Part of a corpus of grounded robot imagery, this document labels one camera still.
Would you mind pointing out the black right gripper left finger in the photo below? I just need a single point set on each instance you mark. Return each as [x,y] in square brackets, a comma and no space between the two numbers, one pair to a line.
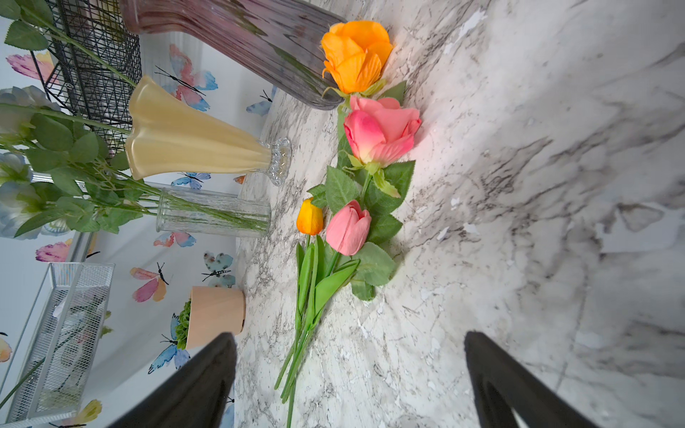
[196,396]

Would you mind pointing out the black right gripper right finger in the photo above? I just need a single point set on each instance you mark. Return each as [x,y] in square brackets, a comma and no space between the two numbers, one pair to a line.
[505,391]

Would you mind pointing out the white rose stem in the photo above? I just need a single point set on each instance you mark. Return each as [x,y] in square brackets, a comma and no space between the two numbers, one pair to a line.
[14,169]
[19,203]
[12,119]

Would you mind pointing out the potted green succulent plant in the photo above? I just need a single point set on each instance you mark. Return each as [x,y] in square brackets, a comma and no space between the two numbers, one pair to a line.
[210,312]

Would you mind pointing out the clear glass vase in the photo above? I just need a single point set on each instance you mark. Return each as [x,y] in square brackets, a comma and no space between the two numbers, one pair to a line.
[210,213]

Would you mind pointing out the yellow orange tulip bud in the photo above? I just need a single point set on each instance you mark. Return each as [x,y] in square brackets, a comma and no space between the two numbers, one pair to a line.
[310,220]

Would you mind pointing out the pink tulip bud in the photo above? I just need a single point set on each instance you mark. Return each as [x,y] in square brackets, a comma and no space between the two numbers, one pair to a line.
[348,230]

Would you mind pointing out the pile of green flower stems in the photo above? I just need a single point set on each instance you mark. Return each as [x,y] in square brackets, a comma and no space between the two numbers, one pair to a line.
[321,271]

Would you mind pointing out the yellow ruffled vase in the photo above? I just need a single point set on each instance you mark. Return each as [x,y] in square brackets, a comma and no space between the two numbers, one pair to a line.
[169,136]

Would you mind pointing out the purple ribbed glass vase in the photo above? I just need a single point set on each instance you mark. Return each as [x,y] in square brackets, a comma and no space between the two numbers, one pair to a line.
[279,40]

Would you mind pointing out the white mesh wall basket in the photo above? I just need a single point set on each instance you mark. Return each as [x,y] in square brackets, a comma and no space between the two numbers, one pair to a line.
[45,382]

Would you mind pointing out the black wire wall basket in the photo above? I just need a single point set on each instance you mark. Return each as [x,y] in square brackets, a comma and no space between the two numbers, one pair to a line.
[91,64]

